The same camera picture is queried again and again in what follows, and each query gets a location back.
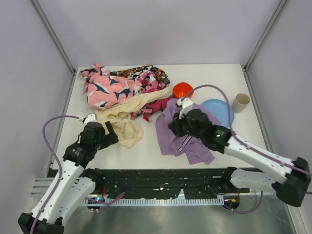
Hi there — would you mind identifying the purple shirt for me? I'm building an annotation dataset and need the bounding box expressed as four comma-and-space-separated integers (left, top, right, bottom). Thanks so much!
156, 98, 215, 165

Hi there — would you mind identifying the light pink shark print cloth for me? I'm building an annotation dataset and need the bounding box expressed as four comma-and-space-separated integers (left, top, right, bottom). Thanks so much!
78, 64, 142, 110

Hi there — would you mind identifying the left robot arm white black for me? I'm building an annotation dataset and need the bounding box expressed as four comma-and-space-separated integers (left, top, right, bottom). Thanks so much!
18, 121, 118, 234

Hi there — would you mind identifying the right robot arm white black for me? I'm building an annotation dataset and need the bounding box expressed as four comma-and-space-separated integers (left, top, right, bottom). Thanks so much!
168, 109, 312, 207

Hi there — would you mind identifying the cream yellow cloth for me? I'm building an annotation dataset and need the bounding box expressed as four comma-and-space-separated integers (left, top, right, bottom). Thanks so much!
94, 87, 173, 149

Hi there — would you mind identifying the magenta pink camouflage cloth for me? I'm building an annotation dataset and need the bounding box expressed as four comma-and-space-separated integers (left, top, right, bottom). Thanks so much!
131, 72, 172, 121

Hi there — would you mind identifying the black orange patterned cloth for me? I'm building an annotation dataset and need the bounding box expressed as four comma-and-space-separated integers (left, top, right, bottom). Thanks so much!
110, 65, 170, 85

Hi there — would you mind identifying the blue plastic plate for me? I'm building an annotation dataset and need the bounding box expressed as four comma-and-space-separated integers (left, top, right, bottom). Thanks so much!
201, 99, 234, 128

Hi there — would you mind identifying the orange plastic cup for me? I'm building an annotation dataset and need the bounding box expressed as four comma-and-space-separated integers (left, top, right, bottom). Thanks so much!
173, 82, 193, 98

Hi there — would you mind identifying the beige cup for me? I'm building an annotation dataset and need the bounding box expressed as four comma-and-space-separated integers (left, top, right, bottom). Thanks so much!
232, 93, 250, 113

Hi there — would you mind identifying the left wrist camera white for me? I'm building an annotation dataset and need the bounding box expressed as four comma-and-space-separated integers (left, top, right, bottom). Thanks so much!
78, 113, 98, 125

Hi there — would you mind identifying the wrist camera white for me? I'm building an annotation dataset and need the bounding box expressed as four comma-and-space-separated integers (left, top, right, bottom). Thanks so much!
78, 113, 98, 125
176, 97, 193, 119

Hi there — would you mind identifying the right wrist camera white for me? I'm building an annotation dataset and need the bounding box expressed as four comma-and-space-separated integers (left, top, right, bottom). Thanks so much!
176, 97, 193, 119

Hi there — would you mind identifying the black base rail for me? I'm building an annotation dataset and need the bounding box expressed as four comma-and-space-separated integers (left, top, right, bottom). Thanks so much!
80, 168, 249, 199

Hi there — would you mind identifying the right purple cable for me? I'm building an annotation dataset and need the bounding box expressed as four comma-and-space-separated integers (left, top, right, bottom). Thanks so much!
180, 84, 312, 214

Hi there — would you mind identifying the purple cable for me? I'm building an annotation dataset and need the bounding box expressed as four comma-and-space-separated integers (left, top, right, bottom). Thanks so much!
180, 84, 312, 214
30, 115, 126, 234

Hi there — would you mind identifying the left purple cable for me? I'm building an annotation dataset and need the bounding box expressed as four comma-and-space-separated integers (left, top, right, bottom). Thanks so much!
30, 115, 126, 234

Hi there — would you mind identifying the white slotted cable duct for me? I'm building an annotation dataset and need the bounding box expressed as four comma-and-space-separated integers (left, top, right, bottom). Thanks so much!
82, 196, 224, 206

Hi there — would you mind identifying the left aluminium frame post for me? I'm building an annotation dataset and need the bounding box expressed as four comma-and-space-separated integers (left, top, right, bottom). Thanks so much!
29, 0, 76, 75

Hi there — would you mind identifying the aluminium frame post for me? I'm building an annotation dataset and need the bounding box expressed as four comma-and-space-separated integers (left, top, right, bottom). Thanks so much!
29, 0, 76, 75
243, 0, 290, 72

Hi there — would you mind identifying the right aluminium frame post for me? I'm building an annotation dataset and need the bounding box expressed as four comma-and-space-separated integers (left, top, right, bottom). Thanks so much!
243, 0, 290, 72

